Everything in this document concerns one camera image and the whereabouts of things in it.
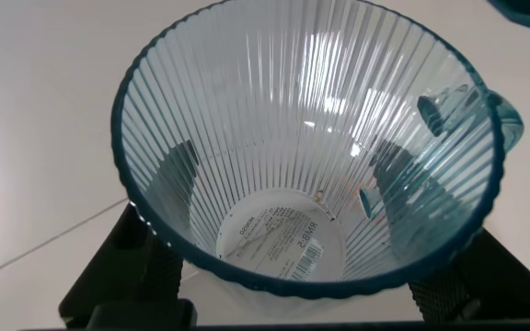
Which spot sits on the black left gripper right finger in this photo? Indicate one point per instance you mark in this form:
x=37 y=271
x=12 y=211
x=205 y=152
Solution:
x=490 y=285

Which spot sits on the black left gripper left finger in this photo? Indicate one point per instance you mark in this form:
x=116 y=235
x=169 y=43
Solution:
x=127 y=280

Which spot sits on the clear blue ribbed cup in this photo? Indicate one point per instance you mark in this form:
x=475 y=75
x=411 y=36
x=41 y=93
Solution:
x=269 y=115

